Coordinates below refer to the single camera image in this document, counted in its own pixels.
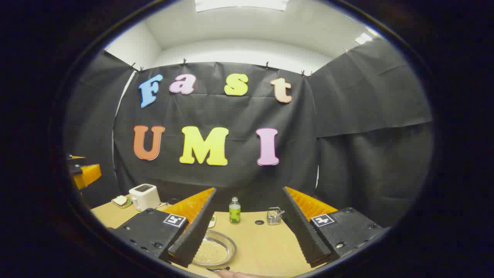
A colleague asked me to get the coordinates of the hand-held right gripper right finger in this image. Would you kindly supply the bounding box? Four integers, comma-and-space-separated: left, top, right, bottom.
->
280, 186, 388, 268

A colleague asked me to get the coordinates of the white toaster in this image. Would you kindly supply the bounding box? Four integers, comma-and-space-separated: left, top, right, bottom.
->
129, 184, 161, 212

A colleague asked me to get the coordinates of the metal wire utensil holder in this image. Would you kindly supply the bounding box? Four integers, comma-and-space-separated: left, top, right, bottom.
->
267, 207, 285, 225

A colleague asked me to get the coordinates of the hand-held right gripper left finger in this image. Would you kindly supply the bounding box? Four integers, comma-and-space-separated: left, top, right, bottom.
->
110, 187, 217, 269

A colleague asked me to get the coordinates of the green drink bottle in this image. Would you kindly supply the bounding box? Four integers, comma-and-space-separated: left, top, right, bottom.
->
229, 197, 241, 224

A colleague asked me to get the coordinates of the small rectangular plate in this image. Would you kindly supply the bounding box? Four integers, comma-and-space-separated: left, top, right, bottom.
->
112, 195, 132, 209

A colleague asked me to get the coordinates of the pile of soybeans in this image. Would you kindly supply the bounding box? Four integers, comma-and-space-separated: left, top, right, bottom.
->
193, 240, 228, 264

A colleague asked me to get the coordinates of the stainless steel pot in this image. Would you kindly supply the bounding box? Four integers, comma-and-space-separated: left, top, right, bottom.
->
192, 230, 237, 272

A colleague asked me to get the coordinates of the black backdrop cloth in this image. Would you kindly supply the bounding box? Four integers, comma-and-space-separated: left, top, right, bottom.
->
64, 37, 435, 228

